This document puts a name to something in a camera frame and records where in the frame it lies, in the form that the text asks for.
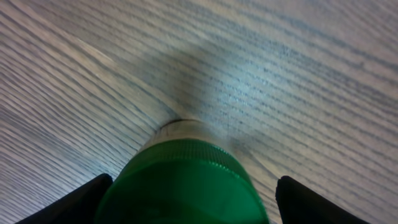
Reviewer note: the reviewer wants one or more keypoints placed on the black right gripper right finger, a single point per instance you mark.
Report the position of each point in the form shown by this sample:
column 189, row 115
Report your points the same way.
column 298, row 204

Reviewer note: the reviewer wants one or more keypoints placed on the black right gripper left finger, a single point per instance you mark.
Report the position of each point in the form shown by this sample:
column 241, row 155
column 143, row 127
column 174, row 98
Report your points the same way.
column 79, row 206

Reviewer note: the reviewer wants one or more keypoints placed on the green lid jar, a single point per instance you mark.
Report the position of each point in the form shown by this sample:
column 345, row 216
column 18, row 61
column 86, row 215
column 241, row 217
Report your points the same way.
column 186, row 173

